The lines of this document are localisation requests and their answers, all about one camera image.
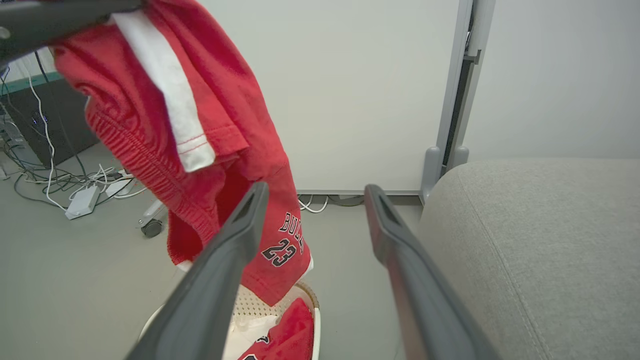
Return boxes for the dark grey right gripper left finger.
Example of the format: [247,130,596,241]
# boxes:
[125,181,271,360]

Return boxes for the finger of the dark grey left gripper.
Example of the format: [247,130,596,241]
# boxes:
[0,0,144,67]

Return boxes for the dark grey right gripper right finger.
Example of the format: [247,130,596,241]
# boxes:
[363,184,501,360]

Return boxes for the red Bulls basketball jersey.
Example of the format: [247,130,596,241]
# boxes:
[237,297,316,360]

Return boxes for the red Bulls basketball shorts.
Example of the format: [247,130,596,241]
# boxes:
[50,0,314,307]

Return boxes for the white perforated laundry basket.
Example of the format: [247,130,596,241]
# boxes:
[137,281,322,360]

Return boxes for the white desk with teal edge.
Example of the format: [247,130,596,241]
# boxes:
[0,47,64,97]

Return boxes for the white leg with caster wheel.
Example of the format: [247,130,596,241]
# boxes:
[137,199,169,239]

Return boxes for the black computer case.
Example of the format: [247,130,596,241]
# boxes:
[4,77,101,169]

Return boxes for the grey fabric sofa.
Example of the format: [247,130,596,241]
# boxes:
[417,159,640,360]

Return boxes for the small white power adapter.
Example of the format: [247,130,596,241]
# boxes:
[105,177,134,197]

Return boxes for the white power adapter brick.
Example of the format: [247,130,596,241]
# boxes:
[65,185,101,220]

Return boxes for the white partition panel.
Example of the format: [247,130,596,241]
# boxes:
[464,0,640,162]
[197,0,462,195]

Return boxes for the long white hanging cable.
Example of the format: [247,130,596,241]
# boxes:
[22,70,68,212]

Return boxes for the white looped floor cable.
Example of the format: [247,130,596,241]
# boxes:
[298,195,329,214]

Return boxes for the black floor cable bundle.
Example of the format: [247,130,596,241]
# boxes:
[0,50,146,207]

